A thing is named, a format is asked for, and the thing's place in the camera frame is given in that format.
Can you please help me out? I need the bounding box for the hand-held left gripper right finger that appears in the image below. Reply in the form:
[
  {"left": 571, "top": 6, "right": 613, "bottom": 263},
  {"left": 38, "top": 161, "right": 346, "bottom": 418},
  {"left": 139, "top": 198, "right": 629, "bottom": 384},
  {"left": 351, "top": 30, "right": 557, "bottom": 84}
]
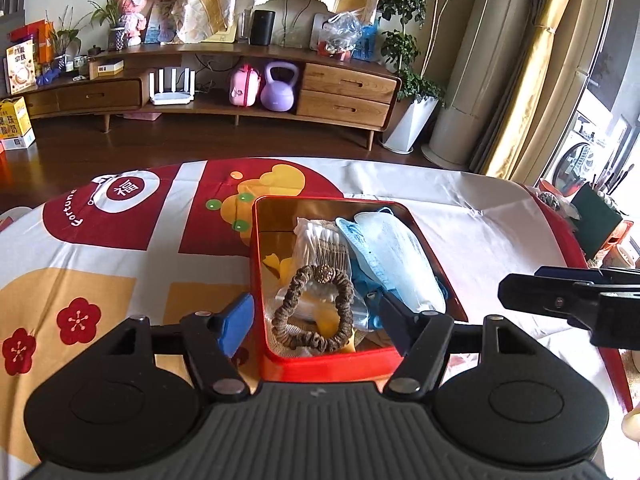
[{"left": 378, "top": 292, "right": 527, "bottom": 403}]

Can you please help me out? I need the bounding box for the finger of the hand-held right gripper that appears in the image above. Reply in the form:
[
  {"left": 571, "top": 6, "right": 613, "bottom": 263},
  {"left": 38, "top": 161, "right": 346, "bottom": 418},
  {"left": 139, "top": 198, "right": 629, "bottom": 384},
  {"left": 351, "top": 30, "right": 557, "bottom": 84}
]
[
  {"left": 498, "top": 273, "right": 602, "bottom": 332},
  {"left": 534, "top": 265, "right": 640, "bottom": 287}
]

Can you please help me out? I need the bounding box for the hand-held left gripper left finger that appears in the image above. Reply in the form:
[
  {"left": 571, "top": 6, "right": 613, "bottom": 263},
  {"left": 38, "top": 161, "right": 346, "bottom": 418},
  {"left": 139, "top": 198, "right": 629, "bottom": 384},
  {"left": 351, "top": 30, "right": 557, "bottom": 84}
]
[{"left": 107, "top": 292, "right": 256, "bottom": 403}]

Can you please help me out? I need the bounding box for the brown scrunchie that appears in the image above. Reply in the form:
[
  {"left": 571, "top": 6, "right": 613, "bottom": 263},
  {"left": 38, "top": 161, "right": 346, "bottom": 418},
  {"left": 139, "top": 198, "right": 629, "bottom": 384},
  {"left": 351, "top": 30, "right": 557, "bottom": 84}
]
[{"left": 270, "top": 264, "right": 356, "bottom": 353}]

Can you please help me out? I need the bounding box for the blue face mask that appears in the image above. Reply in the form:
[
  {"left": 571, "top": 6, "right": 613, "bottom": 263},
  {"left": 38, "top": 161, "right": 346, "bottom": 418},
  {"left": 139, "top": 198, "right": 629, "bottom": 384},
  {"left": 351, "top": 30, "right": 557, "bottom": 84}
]
[{"left": 334, "top": 206, "right": 447, "bottom": 317}]

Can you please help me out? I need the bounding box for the red tin box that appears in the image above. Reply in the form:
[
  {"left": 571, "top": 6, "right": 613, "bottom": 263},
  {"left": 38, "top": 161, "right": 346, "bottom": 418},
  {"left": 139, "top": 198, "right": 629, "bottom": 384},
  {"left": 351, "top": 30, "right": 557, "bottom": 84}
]
[{"left": 249, "top": 195, "right": 469, "bottom": 385}]

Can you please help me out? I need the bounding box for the cotton swabs pack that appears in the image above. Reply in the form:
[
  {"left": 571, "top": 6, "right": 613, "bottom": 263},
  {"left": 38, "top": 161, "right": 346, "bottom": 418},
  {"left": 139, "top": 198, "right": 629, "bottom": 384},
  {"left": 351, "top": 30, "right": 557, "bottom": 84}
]
[{"left": 291, "top": 216, "right": 352, "bottom": 282}]

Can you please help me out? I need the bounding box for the washing machine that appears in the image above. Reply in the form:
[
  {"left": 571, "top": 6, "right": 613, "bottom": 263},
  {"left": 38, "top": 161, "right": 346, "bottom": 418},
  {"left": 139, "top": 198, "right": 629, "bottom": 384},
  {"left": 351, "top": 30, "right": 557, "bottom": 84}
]
[{"left": 549, "top": 129, "right": 602, "bottom": 197}]

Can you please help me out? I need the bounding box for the printed tablecloth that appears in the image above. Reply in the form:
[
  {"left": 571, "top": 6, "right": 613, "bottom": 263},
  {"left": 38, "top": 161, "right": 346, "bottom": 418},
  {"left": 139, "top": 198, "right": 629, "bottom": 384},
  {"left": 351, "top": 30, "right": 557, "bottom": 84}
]
[{"left": 0, "top": 156, "right": 636, "bottom": 471}]

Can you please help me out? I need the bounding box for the white planter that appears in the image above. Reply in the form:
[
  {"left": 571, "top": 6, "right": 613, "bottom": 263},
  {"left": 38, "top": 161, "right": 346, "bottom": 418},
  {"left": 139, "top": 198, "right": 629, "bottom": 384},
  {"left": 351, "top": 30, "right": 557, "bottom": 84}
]
[{"left": 381, "top": 94, "right": 440, "bottom": 155}]

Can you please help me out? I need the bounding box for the yellow curtain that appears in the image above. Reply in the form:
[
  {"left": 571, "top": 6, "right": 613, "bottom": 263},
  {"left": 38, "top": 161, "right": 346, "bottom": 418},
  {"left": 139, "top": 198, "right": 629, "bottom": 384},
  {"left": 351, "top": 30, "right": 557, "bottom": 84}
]
[{"left": 484, "top": 0, "right": 587, "bottom": 182}]

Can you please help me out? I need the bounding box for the beige tower air conditioner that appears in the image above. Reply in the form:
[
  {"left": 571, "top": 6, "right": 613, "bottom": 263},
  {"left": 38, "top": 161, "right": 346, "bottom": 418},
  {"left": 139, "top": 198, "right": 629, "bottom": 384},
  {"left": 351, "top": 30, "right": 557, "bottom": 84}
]
[{"left": 421, "top": 0, "right": 557, "bottom": 172}]

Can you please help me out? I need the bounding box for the purple kettlebell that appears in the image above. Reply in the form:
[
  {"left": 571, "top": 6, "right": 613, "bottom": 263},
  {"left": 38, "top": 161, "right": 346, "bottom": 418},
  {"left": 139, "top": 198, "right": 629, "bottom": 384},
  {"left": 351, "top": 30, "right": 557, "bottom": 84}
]
[{"left": 259, "top": 61, "right": 300, "bottom": 112}]

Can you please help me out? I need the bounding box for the pink toy case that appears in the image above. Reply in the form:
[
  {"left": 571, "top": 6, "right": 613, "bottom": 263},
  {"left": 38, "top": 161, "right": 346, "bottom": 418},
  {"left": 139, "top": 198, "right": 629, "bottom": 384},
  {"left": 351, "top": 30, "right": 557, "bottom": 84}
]
[{"left": 228, "top": 63, "right": 264, "bottom": 108}]

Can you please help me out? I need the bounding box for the wooden tv cabinet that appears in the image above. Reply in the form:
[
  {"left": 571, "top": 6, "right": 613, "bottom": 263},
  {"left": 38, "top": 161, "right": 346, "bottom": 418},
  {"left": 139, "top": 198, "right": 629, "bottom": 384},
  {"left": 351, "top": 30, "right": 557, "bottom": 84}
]
[{"left": 21, "top": 41, "right": 402, "bottom": 152}]

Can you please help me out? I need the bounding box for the white router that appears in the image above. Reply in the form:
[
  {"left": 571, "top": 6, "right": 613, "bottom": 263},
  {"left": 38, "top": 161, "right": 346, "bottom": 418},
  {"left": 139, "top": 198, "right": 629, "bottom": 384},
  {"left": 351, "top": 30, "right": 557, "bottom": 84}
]
[{"left": 149, "top": 66, "right": 197, "bottom": 106}]

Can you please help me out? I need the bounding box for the blue plastic item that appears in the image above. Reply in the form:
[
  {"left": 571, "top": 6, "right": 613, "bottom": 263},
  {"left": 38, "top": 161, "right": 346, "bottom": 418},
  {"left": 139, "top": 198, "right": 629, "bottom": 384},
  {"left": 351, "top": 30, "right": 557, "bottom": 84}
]
[{"left": 352, "top": 24, "right": 379, "bottom": 62}]

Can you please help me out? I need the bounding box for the small white box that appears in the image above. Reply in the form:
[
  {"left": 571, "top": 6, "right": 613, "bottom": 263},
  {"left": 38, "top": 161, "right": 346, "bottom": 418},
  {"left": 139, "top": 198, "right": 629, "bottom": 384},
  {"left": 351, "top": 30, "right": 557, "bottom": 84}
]
[{"left": 89, "top": 58, "right": 125, "bottom": 79}]

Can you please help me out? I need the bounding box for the tall green plant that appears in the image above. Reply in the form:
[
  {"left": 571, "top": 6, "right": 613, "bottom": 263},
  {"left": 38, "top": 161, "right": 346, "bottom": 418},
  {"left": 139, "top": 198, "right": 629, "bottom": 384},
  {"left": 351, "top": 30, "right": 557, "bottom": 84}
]
[{"left": 377, "top": 0, "right": 482, "bottom": 107}]

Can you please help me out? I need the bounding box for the clear plastic bag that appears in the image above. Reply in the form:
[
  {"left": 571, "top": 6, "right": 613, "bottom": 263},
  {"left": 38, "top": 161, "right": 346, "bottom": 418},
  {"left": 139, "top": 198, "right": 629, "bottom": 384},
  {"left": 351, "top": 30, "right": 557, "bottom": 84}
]
[{"left": 317, "top": 11, "right": 364, "bottom": 61}]

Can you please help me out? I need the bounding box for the black speaker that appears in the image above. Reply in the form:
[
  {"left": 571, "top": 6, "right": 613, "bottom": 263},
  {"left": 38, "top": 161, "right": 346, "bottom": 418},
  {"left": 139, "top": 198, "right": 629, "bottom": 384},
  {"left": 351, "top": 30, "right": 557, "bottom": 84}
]
[{"left": 249, "top": 8, "right": 277, "bottom": 46}]

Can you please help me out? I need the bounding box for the yellow carton box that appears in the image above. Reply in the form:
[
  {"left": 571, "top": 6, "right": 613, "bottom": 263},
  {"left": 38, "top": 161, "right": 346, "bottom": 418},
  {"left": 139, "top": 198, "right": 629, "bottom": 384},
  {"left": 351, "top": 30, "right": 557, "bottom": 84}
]
[{"left": 0, "top": 95, "right": 37, "bottom": 152}]

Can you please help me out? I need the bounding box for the potted grass plant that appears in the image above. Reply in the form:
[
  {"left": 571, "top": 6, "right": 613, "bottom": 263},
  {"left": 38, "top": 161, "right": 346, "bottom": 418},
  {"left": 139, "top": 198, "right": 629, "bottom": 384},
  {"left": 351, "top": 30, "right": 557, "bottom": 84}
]
[{"left": 89, "top": 0, "right": 127, "bottom": 52}]

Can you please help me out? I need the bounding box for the pink doll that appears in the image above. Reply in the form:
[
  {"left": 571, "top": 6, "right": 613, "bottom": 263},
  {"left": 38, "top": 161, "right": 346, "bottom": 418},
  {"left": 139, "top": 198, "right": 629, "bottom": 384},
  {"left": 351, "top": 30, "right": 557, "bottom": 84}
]
[{"left": 116, "top": 0, "right": 152, "bottom": 47}]

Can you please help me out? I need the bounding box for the printed cereal box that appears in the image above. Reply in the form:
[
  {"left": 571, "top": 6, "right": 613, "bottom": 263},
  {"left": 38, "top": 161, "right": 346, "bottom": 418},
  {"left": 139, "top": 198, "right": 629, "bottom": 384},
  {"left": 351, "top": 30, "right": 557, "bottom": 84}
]
[{"left": 4, "top": 39, "right": 39, "bottom": 96}]

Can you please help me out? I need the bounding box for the orange red box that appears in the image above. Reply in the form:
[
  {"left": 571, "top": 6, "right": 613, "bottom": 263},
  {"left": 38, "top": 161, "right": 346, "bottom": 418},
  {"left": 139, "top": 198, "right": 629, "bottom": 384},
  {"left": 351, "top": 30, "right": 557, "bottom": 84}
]
[{"left": 9, "top": 19, "right": 54, "bottom": 62}]

